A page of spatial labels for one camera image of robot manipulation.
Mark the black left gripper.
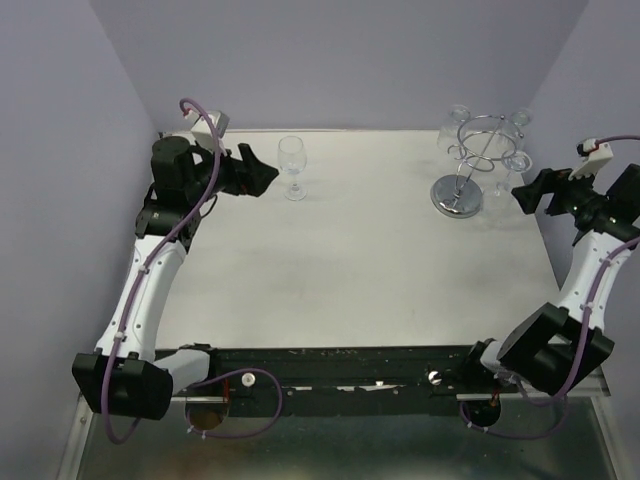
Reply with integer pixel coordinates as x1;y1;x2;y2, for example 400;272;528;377
187;140;279;205

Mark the clear wine glass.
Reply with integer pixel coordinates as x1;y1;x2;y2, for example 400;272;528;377
277;135;307;201
484;150;532;223

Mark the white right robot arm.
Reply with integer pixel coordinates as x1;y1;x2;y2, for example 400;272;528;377
459;164;639;399

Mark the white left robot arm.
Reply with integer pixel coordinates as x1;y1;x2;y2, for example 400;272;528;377
72;136;279;420

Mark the chrome wine glass rack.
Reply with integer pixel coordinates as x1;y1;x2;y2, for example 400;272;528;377
430;113;525;219

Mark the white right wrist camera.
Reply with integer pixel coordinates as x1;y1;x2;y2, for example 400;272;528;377
569;138;614;180

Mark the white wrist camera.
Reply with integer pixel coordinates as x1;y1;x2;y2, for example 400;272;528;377
569;138;614;180
190;110;230;145

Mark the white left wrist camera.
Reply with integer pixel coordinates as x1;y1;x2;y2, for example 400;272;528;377
190;110;230;145

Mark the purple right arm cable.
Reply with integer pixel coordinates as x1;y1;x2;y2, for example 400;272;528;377
459;133;640;440

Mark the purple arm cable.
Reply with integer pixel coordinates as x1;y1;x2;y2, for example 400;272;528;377
102;97;284;445
459;133;640;440

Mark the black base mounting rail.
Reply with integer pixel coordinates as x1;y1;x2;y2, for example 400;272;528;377
174;345;513;426

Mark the aluminium frame rail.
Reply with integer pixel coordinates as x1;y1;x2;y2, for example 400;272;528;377
54;132;174;480

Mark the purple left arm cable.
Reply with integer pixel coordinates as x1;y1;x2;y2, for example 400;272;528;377
102;97;284;445

